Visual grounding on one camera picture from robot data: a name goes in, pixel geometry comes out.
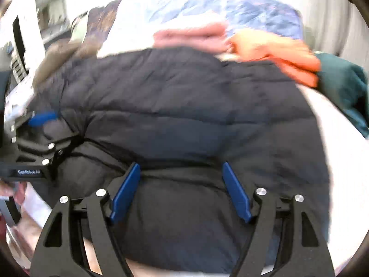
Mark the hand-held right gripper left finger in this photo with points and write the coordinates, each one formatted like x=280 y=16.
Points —
x=125 y=193

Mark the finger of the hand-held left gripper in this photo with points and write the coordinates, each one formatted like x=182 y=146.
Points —
x=43 y=119
x=34 y=150

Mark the brown fleece garment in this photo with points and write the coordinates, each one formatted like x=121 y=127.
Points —
x=57 y=60

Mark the person's left hand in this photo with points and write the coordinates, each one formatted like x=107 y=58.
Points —
x=20 y=197

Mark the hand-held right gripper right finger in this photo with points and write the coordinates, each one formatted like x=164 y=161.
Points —
x=236 y=193

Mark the dark green garment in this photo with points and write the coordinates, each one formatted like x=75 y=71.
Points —
x=340 y=80

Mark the black puffer jacket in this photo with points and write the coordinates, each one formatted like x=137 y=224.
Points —
x=187 y=106

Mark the grey pleated curtain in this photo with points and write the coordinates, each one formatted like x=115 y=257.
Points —
x=325 y=11

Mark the dark printed blanket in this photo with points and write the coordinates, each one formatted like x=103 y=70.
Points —
x=101 y=23

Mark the orange garment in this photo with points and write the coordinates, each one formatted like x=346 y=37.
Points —
x=274 y=52

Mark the pink garment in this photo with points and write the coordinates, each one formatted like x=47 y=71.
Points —
x=196 y=37

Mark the blue plaid bed sheet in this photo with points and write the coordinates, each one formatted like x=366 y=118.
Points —
x=253 y=11

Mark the white ladder rack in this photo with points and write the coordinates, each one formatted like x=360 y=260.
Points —
x=18 y=66

